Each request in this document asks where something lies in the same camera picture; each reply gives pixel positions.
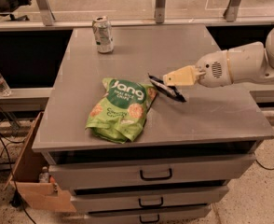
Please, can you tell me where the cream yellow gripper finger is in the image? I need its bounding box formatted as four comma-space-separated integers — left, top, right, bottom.
163, 65, 196, 86

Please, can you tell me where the dark blue rxbar wrapper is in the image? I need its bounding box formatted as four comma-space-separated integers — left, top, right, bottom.
148, 75, 186, 103

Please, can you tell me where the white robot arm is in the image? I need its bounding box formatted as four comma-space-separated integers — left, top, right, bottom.
163, 28, 274, 88

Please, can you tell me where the green rice chip bag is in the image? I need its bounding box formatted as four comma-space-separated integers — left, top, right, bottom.
86, 78, 157, 144

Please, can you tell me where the crushed silver soda can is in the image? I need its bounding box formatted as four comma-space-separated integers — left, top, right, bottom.
92, 16, 114, 53

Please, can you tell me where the top grey drawer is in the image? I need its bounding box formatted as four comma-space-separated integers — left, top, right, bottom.
49, 154, 255, 189

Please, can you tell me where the grey drawer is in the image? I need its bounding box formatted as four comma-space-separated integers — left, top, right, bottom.
85, 205, 211, 224
71, 186, 228, 213
49, 154, 255, 189

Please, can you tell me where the middle grey drawer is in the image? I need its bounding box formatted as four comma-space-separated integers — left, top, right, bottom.
71, 186, 228, 213

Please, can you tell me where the bottom grey drawer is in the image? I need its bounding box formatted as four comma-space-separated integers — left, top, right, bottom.
85, 205, 211, 224

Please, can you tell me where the brown cardboard box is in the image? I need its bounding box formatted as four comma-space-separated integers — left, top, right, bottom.
7, 112, 75, 213

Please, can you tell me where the black floor cable right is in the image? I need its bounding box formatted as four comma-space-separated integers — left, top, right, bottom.
255, 159, 274, 172

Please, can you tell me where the black floor cable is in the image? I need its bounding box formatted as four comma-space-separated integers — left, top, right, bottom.
0, 101, 37, 224
255, 159, 274, 172

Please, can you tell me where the grey metal window rail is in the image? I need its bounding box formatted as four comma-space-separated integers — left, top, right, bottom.
0, 0, 274, 33

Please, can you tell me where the black floor cable left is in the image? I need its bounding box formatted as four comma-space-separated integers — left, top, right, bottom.
0, 101, 37, 224

